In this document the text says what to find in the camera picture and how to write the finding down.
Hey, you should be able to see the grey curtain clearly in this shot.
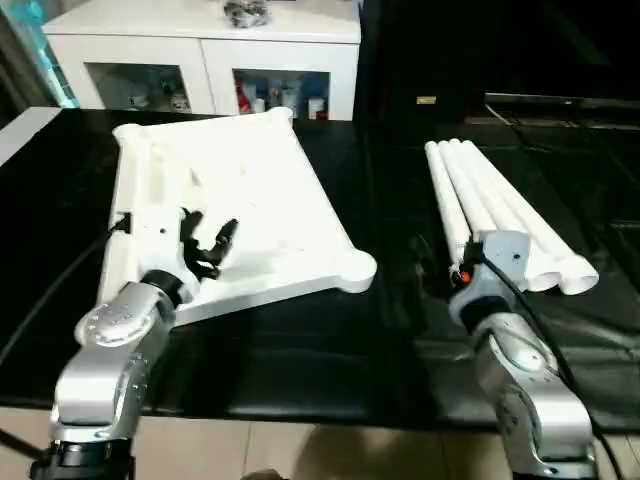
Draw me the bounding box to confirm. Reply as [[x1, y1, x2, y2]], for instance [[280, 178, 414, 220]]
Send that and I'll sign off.
[[0, 0, 61, 109]]

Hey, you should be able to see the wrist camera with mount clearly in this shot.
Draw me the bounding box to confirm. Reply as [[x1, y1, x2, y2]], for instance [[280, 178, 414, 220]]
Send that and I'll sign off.
[[470, 232, 531, 293], [125, 208, 191, 277]]

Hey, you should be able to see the white plastic table top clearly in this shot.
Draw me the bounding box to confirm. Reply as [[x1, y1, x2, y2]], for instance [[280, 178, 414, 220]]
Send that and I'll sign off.
[[98, 108, 378, 326]]

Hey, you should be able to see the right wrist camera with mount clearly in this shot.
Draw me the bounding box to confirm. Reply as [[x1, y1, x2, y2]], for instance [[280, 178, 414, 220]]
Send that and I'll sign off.
[[470, 232, 531, 293]]

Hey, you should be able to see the white board strip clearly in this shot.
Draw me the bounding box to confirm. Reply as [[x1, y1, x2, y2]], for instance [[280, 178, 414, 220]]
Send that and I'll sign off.
[[0, 107, 61, 167]]

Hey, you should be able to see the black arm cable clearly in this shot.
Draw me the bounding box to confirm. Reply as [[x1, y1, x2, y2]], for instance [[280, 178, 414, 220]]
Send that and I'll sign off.
[[470, 254, 640, 480], [0, 215, 131, 366]]

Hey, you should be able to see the white cabinet with glass doors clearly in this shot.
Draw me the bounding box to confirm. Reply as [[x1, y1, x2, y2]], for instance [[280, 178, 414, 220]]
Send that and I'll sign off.
[[42, 0, 361, 121]]

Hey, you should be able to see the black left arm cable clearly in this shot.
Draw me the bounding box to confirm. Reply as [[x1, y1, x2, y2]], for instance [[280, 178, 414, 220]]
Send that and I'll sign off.
[[0, 215, 131, 366]]

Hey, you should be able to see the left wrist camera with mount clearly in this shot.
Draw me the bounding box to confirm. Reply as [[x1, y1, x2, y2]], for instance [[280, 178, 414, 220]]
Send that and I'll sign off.
[[125, 208, 191, 277]]

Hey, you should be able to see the black work mat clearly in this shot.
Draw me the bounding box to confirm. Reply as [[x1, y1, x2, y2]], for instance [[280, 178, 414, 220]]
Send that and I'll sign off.
[[0, 105, 640, 433]]

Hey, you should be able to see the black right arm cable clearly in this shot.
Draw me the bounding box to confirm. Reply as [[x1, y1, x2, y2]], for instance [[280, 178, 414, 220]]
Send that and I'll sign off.
[[470, 254, 640, 480]]

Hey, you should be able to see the black flat bar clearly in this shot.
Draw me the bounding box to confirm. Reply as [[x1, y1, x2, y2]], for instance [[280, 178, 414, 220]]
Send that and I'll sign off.
[[485, 92, 640, 113]]

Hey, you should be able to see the white plastic table leg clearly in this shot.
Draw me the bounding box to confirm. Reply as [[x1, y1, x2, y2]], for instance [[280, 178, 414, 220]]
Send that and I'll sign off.
[[425, 141, 473, 266], [462, 138, 599, 297], [450, 138, 567, 293], [437, 140, 503, 243]]

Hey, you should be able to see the black bundle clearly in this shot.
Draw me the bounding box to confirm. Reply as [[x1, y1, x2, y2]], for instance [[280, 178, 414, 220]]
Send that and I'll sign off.
[[225, 0, 269, 27]]

